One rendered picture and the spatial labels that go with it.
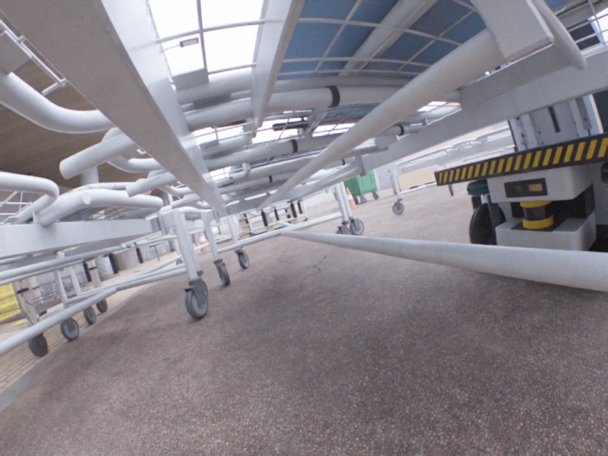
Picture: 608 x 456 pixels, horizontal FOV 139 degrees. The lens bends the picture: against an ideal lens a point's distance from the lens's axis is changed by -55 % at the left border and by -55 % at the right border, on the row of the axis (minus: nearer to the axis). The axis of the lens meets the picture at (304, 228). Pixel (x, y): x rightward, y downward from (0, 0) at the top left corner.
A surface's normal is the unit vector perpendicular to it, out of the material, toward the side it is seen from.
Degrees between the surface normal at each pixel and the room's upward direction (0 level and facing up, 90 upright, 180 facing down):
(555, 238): 90
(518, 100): 90
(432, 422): 0
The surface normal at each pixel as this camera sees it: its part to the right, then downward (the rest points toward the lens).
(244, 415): -0.26, -0.96
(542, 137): -0.95, 0.27
